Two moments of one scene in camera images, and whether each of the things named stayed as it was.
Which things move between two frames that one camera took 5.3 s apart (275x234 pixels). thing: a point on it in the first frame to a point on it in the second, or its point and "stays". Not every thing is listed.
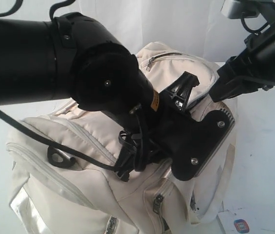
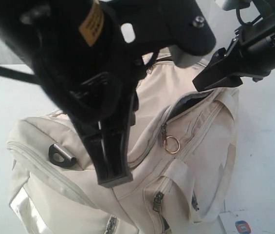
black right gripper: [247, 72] to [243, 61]
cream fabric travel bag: [65, 177] stays
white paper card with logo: [241, 221] stays
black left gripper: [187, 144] to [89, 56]
